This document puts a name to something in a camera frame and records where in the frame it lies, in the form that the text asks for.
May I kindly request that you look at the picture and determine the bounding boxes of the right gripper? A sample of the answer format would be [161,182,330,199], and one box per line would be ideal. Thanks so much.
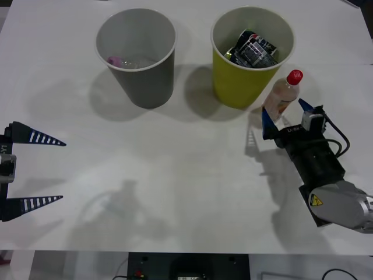
[261,98,329,151]

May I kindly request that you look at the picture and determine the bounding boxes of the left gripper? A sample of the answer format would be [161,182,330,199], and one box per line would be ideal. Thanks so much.
[0,121,67,223]

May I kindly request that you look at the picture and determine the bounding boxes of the clear bottle with red cap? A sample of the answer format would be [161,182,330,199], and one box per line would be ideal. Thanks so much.
[262,69,304,122]

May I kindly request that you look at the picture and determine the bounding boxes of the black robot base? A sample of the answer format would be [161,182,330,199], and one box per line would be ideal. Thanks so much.
[127,252,250,280]

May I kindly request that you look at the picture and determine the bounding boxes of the yellow-green plastic bin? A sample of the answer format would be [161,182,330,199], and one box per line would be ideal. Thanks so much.
[210,6,295,110]

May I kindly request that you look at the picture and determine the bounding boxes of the black can with white print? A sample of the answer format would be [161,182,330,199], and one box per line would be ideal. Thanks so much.
[224,46,278,69]

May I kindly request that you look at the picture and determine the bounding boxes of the black can with round emblem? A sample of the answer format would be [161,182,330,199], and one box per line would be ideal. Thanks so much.
[235,28,278,59]

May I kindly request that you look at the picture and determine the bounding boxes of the clear bottle with pink cap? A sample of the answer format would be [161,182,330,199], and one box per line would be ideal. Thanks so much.
[107,55,160,70]

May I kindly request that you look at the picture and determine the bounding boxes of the grey plastic bin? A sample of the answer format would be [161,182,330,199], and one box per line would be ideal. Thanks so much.
[95,8,177,110]

